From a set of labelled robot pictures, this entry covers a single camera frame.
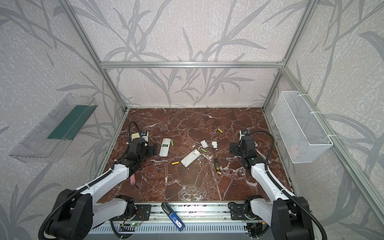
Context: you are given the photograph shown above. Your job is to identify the white remote red keypad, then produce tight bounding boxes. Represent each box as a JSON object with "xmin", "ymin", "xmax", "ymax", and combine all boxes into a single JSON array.
[{"xmin": 159, "ymin": 138, "xmax": 171, "ymax": 158}]

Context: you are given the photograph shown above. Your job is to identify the black yellow screwdriver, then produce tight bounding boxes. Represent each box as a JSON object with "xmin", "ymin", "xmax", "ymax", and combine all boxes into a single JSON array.
[{"xmin": 214, "ymin": 158, "xmax": 221, "ymax": 175}]

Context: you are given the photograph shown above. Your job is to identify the white remote green buttons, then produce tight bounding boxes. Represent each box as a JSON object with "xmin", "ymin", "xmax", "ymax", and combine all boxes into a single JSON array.
[{"xmin": 181, "ymin": 150, "xmax": 202, "ymax": 168}]

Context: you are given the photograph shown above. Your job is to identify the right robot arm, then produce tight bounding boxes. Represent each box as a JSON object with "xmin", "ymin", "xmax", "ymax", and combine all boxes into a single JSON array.
[{"xmin": 229, "ymin": 132, "xmax": 328, "ymax": 240}]

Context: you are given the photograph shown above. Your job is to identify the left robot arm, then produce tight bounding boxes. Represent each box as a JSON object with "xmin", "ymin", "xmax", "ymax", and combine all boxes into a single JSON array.
[{"xmin": 38, "ymin": 138, "xmax": 158, "ymax": 240}]

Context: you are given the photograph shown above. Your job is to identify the metal tongs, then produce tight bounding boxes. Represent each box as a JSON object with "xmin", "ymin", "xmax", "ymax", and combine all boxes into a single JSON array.
[{"xmin": 255, "ymin": 142, "xmax": 270, "ymax": 163}]

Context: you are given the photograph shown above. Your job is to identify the pink chalk stick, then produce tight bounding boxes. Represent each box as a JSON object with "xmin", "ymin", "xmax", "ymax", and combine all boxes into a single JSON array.
[{"xmin": 130, "ymin": 175, "xmax": 136, "ymax": 186}]

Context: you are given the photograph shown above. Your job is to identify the blue black utility knife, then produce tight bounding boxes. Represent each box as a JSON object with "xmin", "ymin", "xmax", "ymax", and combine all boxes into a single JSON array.
[{"xmin": 161, "ymin": 202, "xmax": 185, "ymax": 232}]

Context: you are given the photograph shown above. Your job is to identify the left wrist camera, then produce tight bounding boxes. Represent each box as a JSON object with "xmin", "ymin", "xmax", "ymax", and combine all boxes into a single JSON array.
[{"xmin": 141, "ymin": 130, "xmax": 149, "ymax": 142}]

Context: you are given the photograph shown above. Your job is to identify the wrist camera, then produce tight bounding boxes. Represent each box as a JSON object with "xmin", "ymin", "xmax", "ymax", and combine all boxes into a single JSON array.
[
  {"xmin": 141, "ymin": 130, "xmax": 149, "ymax": 142},
  {"xmin": 240, "ymin": 129, "xmax": 249, "ymax": 140}
]

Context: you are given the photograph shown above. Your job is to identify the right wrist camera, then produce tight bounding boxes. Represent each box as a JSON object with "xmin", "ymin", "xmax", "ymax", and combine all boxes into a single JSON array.
[{"xmin": 240, "ymin": 129, "xmax": 249, "ymax": 140}]

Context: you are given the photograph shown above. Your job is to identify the white wire mesh basket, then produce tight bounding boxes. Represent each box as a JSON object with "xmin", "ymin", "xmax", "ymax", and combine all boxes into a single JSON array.
[{"xmin": 272, "ymin": 91, "xmax": 333, "ymax": 164}]

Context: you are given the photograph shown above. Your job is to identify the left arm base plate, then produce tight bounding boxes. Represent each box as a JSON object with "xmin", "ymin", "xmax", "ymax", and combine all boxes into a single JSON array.
[{"xmin": 128, "ymin": 205, "xmax": 152, "ymax": 222}]

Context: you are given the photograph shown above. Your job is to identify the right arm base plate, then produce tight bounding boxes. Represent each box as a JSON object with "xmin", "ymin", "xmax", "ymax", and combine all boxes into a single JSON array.
[{"xmin": 228, "ymin": 202, "xmax": 261, "ymax": 221}]

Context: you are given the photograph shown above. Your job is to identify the clear plastic wall bin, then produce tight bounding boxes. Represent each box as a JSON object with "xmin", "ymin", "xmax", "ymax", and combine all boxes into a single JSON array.
[{"xmin": 9, "ymin": 94, "xmax": 98, "ymax": 163}]

